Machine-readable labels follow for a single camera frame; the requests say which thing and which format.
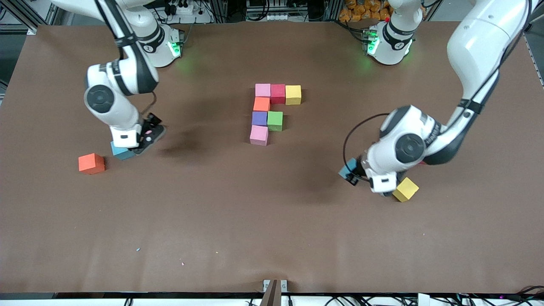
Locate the blue foam cube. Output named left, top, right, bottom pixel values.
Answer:
left=110, top=142, right=136, bottom=161
left=338, top=158, right=357, bottom=179

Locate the yellow foam cube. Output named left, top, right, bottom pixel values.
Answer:
left=285, top=85, right=302, bottom=105
left=392, top=177, right=419, bottom=203

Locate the green foam cube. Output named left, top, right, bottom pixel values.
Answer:
left=267, top=111, right=284, bottom=132

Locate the large white power strip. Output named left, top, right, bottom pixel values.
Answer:
left=168, top=4, right=213, bottom=24

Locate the bag of orange snacks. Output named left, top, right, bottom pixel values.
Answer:
left=339, top=0, right=392, bottom=23

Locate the black equipment rack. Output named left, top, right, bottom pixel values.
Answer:
left=244, top=0, right=337, bottom=23

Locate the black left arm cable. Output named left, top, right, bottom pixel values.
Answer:
left=343, top=0, right=532, bottom=183

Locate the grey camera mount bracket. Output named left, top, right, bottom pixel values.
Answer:
left=263, top=279, right=288, bottom=306

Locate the aluminium frame profile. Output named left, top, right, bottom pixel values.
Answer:
left=0, top=0, right=64, bottom=35
left=510, top=0, right=544, bottom=32

